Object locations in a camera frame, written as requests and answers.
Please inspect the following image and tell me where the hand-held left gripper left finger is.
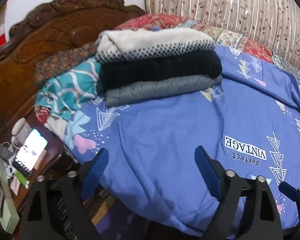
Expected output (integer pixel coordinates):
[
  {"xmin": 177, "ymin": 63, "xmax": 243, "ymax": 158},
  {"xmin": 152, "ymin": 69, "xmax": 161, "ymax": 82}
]
[{"xmin": 19, "ymin": 147, "xmax": 109, "ymax": 240}]

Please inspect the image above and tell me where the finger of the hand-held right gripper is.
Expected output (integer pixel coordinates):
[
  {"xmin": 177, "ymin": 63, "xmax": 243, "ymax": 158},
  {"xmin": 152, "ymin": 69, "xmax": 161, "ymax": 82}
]
[{"xmin": 278, "ymin": 181, "xmax": 300, "ymax": 203}]

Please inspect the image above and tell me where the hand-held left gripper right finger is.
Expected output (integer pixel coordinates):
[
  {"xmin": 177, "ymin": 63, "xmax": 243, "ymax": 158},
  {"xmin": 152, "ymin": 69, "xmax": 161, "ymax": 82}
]
[{"xmin": 194, "ymin": 145, "xmax": 283, "ymax": 240}]

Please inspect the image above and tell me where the wooden nightstand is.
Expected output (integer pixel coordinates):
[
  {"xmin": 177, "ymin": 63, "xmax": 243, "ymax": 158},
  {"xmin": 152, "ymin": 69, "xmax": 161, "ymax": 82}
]
[{"xmin": 0, "ymin": 110, "xmax": 65, "ymax": 213}]

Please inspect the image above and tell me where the blue printed bed sheet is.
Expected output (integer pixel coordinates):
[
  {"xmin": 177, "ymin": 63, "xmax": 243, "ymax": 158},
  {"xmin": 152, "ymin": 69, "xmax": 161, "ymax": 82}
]
[{"xmin": 62, "ymin": 27, "xmax": 300, "ymax": 238}]

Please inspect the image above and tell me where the white cloth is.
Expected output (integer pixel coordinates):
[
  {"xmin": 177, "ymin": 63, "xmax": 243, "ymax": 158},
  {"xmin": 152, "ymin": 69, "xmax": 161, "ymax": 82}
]
[{"xmin": 46, "ymin": 116, "xmax": 68, "ymax": 140}]

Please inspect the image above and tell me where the smartphone with lit screen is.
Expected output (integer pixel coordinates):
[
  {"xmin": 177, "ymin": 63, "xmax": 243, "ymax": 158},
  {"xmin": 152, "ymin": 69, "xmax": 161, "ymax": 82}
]
[{"xmin": 15, "ymin": 128, "xmax": 48, "ymax": 170}]

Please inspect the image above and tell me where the floral cloth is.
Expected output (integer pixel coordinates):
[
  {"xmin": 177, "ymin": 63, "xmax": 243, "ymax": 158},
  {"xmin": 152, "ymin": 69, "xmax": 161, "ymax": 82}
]
[{"xmin": 35, "ymin": 106, "xmax": 52, "ymax": 124}]

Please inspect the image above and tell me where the white mug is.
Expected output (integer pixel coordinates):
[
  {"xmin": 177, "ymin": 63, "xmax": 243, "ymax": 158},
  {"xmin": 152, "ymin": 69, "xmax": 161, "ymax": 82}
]
[{"xmin": 11, "ymin": 117, "xmax": 33, "ymax": 143}]

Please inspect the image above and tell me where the teal patterned pillow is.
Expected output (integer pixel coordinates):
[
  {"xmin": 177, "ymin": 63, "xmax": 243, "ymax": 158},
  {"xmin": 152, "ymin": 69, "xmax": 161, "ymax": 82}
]
[{"xmin": 35, "ymin": 57, "xmax": 108, "ymax": 122}]

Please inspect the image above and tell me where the pale green box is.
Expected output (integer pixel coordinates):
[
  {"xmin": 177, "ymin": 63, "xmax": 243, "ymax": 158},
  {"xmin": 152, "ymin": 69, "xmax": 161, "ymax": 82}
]
[{"xmin": 0, "ymin": 155, "xmax": 20, "ymax": 233}]

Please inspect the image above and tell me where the grey folded jacket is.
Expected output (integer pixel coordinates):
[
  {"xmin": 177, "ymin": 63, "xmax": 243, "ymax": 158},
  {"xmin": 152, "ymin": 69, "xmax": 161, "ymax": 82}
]
[{"xmin": 105, "ymin": 74, "xmax": 223, "ymax": 108}]

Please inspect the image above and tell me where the brown patterned pillow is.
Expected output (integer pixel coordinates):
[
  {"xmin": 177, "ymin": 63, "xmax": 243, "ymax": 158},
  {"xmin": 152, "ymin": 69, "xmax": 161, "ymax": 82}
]
[{"xmin": 34, "ymin": 41, "xmax": 99, "ymax": 87}]

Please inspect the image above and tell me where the navy fuzzy folded garment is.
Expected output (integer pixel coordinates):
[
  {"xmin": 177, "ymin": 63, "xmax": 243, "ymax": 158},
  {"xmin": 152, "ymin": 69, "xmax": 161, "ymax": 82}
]
[{"xmin": 99, "ymin": 49, "xmax": 223, "ymax": 92}]

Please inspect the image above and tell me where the carved wooden headboard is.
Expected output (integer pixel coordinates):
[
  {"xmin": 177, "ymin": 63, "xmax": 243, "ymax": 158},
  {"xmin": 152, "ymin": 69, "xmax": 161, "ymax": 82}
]
[{"xmin": 0, "ymin": 0, "xmax": 145, "ymax": 135}]

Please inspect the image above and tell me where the red patchwork quilt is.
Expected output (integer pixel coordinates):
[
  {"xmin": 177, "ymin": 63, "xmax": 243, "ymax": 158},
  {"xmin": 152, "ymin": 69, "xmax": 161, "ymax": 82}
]
[{"xmin": 115, "ymin": 14, "xmax": 300, "ymax": 90}]

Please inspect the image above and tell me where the beige striped curtain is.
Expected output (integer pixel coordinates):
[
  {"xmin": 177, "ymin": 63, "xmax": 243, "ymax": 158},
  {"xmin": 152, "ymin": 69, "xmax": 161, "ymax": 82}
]
[{"xmin": 143, "ymin": 0, "xmax": 300, "ymax": 73}]

